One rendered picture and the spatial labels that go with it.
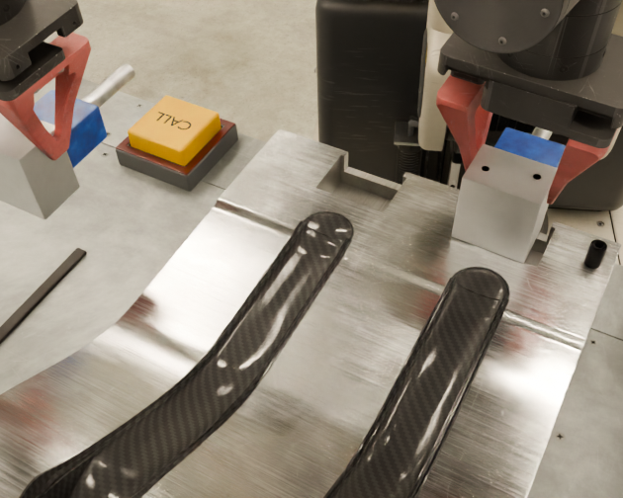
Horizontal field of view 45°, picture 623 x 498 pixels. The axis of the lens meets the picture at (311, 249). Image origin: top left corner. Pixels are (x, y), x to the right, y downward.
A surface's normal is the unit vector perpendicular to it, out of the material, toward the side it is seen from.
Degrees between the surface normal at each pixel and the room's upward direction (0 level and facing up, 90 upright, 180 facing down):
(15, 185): 91
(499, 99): 90
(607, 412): 0
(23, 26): 1
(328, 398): 0
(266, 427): 21
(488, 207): 90
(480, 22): 89
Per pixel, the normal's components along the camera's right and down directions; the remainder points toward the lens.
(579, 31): 0.15, 0.74
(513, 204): -0.49, 0.65
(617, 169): -0.12, 0.74
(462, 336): -0.08, -0.64
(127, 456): 0.26, -0.86
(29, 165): 0.88, 0.34
